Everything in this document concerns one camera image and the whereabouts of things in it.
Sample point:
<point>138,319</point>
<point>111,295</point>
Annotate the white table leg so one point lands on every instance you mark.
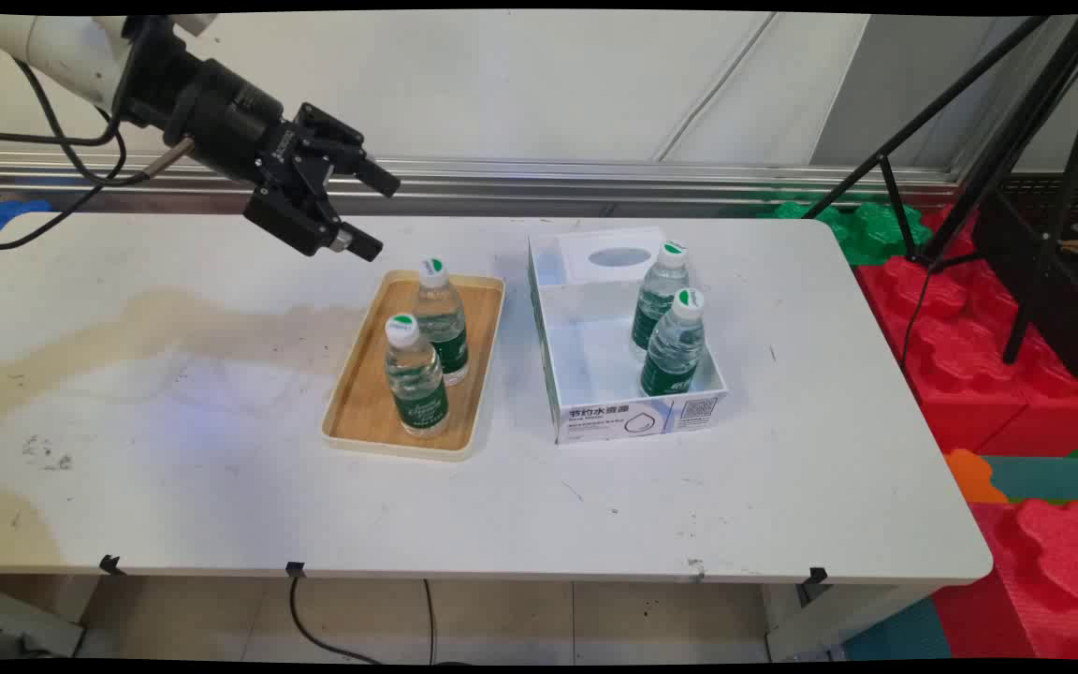
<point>20,618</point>
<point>838,618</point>

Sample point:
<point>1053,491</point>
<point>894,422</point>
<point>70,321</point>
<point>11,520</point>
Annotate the white open cardboard box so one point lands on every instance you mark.
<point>595,374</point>

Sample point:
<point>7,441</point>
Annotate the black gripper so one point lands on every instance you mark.
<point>225,117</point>

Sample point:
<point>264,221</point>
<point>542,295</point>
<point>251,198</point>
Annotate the blue foam puzzle mat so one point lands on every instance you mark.
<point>1,220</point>

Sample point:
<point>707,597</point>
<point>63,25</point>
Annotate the orange foam puzzle piece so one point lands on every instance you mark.
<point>971,476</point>

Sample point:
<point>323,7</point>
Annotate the black tripod stand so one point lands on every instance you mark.
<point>1016,122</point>

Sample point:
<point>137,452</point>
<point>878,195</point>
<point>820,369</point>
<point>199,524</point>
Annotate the wooden tray with cream rim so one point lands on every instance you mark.
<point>366,402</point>

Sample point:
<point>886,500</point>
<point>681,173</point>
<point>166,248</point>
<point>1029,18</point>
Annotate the green label water bottle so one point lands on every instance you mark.
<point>656,300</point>
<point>415,379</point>
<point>445,328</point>
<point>675,351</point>

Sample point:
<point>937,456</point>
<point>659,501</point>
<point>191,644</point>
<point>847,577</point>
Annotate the aluminium wall rail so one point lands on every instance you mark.
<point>548,176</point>

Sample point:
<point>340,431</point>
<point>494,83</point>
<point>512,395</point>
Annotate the black table edge clip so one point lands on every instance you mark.
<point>815,575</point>
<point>110,564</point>
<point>295,568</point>

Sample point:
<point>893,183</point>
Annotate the teal foam mat strip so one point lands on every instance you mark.
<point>1049,477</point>

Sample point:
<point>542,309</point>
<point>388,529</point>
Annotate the black upright panel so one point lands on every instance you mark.
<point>1054,300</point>

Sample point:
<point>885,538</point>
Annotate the teal foam floor mat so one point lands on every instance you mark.
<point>899,635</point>

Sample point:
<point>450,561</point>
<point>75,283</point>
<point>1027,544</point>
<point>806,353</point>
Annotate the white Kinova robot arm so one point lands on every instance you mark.
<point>52,45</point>

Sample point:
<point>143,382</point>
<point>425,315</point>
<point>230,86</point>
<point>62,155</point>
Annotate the large red foam block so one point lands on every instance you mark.
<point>960,356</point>

